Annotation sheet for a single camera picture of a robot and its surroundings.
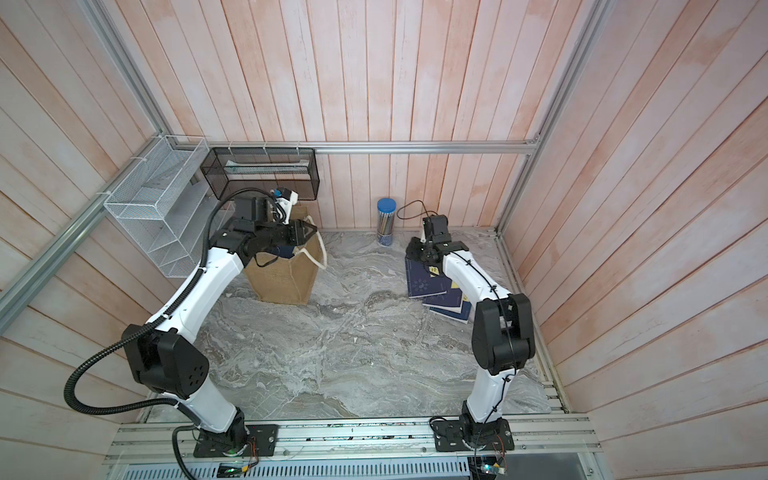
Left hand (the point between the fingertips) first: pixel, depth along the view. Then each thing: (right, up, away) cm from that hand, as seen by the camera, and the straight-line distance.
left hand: (314, 233), depth 81 cm
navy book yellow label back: (+34, -15, +22) cm, 43 cm away
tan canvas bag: (-9, -14, +8) cm, 19 cm away
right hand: (+29, -4, +13) cm, 32 cm away
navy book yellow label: (+42, -21, +15) cm, 50 cm away
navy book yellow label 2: (+45, -26, +14) cm, 54 cm away
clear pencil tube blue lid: (+21, +10, +20) cm, 30 cm away
